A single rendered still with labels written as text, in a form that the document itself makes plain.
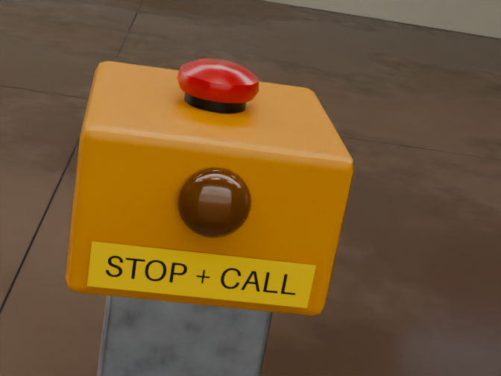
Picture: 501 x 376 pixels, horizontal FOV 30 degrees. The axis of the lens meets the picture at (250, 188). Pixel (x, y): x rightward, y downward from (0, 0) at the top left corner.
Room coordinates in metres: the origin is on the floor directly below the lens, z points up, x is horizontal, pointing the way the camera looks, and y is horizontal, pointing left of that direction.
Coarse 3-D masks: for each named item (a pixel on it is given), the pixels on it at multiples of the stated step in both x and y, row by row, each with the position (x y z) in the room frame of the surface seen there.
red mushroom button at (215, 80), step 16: (192, 64) 0.43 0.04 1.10; (208, 64) 0.43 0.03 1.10; (224, 64) 0.44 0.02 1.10; (192, 80) 0.42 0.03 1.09; (208, 80) 0.42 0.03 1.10; (224, 80) 0.42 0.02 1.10; (240, 80) 0.42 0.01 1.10; (256, 80) 0.43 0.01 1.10; (208, 96) 0.42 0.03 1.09; (224, 96) 0.42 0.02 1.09; (240, 96) 0.42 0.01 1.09
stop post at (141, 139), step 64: (128, 64) 0.48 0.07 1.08; (128, 128) 0.38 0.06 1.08; (192, 128) 0.39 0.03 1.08; (256, 128) 0.41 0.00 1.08; (320, 128) 0.42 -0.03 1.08; (128, 192) 0.37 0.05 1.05; (256, 192) 0.38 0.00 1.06; (320, 192) 0.38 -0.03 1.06; (128, 256) 0.37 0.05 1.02; (192, 256) 0.37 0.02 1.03; (256, 256) 0.38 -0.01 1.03; (320, 256) 0.38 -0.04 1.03; (128, 320) 0.39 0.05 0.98; (192, 320) 0.40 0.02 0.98; (256, 320) 0.40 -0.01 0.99
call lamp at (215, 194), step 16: (192, 176) 0.37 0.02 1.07; (208, 176) 0.37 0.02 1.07; (224, 176) 0.37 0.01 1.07; (192, 192) 0.37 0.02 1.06; (208, 192) 0.37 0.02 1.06; (224, 192) 0.37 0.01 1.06; (240, 192) 0.37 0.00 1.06; (192, 208) 0.37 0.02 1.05; (208, 208) 0.36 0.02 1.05; (224, 208) 0.37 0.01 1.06; (240, 208) 0.37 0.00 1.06; (192, 224) 0.37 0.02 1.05; (208, 224) 0.37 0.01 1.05; (224, 224) 0.37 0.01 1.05; (240, 224) 0.37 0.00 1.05
